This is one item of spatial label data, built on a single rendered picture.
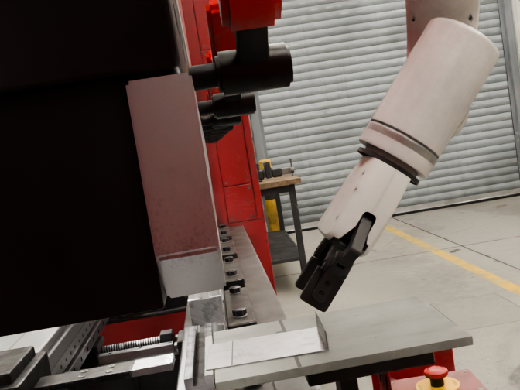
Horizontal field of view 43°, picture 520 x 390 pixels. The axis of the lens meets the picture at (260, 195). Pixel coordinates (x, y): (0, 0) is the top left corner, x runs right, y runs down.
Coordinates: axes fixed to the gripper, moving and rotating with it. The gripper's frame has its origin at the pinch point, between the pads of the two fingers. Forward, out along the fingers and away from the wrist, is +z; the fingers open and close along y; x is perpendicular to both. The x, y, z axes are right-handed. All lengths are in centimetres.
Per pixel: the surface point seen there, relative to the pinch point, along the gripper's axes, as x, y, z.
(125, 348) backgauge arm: -14, -61, 39
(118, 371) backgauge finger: -14.1, 1.4, 18.8
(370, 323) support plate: 8.2, -2.6, 1.1
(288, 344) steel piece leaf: 0.5, 0.8, 7.2
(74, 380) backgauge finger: -17.7, 1.9, 21.8
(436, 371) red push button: 31.5, -33.0, 6.8
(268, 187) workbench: 20, -435, 10
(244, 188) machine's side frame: -4, -217, 7
